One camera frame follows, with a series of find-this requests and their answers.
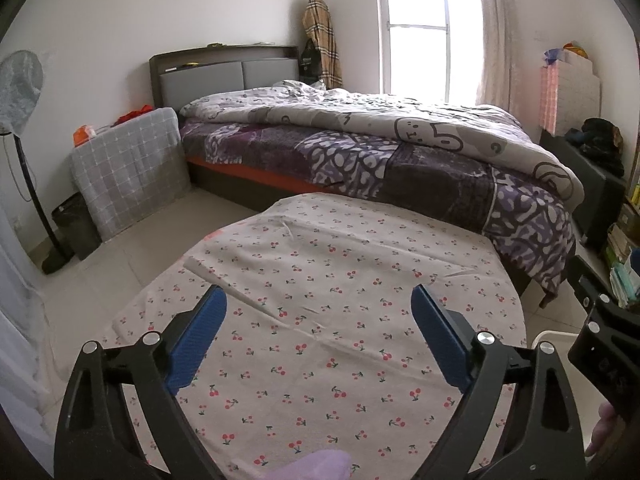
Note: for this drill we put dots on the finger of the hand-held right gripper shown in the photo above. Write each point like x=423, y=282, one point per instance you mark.
x=592, y=292

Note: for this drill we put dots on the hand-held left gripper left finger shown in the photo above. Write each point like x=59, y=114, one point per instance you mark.
x=195, y=345

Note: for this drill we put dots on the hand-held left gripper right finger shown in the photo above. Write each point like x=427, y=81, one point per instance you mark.
x=442, y=337

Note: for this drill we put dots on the white trash bin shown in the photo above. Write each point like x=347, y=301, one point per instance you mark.
x=555, y=342

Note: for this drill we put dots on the person's right hand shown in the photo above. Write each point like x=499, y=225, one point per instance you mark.
x=602, y=430

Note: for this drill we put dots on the stacks of books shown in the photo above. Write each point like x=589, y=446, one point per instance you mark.
x=625, y=270

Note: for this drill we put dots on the cherry print tablecloth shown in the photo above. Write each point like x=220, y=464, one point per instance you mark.
x=325, y=285

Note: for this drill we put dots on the pile of dark clothes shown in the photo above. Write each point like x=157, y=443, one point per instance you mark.
x=597, y=145

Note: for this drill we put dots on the purple patterned blanket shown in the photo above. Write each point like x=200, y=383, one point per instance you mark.
x=425, y=180

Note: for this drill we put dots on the person's purple clothing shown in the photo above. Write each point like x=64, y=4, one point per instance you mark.
x=307, y=467

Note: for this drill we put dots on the small black waste bin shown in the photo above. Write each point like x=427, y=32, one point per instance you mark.
x=75, y=225

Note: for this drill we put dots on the white sheer cloth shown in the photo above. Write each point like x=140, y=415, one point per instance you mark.
x=20, y=360

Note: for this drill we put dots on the cabinet under grid cloth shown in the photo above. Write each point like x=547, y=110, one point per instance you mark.
x=130, y=175

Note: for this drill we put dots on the white pink cabinet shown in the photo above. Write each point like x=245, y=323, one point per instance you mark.
x=575, y=97

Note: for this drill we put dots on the white cartoon print quilt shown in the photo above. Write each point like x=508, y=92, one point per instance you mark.
x=380, y=130

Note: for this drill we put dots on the orange packet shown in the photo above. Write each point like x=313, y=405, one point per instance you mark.
x=85, y=136

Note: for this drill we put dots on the blue purple cloth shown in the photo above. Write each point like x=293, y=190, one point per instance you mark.
x=554, y=57

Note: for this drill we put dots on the red cloth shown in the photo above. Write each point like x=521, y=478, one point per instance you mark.
x=132, y=115

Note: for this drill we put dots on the bed with grey headboard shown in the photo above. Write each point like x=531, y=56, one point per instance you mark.
x=200, y=77

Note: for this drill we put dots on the white curtain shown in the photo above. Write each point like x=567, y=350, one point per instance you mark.
x=497, y=40

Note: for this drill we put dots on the window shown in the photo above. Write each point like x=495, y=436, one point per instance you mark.
x=425, y=35

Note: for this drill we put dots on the black hanging bag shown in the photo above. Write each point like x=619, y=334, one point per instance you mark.
x=310, y=62

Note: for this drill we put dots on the covered standing fan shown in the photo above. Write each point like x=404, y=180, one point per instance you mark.
x=20, y=90

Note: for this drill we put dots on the plaid hanging coat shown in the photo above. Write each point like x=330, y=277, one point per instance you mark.
x=322, y=40

